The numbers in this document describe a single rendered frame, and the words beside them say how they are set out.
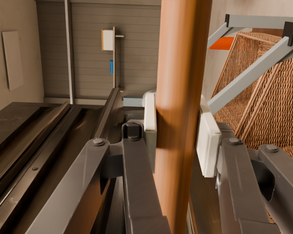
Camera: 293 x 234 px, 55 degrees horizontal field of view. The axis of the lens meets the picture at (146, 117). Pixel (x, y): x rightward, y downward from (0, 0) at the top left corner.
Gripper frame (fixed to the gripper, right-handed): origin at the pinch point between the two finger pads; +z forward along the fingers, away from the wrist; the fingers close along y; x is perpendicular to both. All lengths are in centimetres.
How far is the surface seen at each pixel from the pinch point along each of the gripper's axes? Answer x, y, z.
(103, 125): -41, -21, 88
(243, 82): -6.6, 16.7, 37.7
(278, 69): -14, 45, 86
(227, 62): -25, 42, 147
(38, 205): -56, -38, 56
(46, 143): -55, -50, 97
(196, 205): -56, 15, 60
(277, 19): 3, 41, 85
